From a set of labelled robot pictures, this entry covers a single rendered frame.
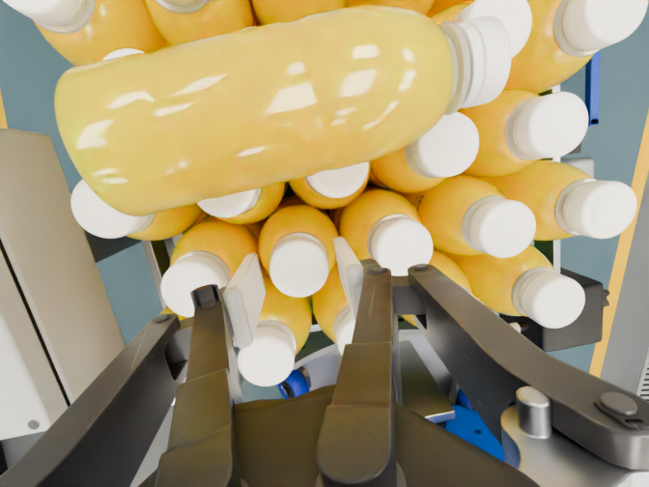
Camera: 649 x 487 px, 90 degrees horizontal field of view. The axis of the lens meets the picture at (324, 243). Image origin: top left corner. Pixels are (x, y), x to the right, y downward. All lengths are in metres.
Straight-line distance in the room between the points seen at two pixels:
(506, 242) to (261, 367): 0.19
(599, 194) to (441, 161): 0.11
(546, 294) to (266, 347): 0.20
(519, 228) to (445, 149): 0.07
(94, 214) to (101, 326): 0.14
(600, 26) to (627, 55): 1.58
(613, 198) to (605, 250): 1.61
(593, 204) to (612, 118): 1.54
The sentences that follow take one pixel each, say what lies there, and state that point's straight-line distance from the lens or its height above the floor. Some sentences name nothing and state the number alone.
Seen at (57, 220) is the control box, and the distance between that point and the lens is 0.33.
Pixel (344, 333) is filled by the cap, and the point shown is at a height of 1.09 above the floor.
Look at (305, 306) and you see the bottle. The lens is 0.28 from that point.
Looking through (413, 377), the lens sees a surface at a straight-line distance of 0.38.
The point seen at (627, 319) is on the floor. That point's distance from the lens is 2.11.
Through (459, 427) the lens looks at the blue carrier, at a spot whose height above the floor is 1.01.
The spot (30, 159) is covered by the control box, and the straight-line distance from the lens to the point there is 0.33.
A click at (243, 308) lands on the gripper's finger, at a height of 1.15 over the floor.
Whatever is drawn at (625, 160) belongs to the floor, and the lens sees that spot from 1.87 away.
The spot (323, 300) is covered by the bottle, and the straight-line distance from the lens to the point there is 0.27.
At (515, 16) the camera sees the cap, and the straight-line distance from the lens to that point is 0.25.
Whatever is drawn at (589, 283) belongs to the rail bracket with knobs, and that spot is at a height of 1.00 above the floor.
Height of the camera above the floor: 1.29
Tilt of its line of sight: 76 degrees down
